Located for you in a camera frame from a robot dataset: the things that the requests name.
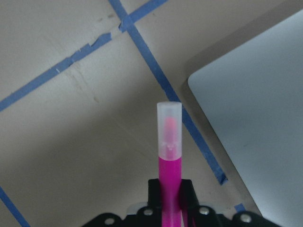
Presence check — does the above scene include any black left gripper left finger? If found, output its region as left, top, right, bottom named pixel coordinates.
left=84, top=179, right=161, bottom=227

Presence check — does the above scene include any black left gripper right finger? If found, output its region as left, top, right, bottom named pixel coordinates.
left=179, top=179, right=279, bottom=227

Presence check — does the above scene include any pink marker pen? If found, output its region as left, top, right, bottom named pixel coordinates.
left=157, top=101, right=183, bottom=227

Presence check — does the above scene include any silver laptop notebook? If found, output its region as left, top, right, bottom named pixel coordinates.
left=188, top=11, right=303, bottom=227

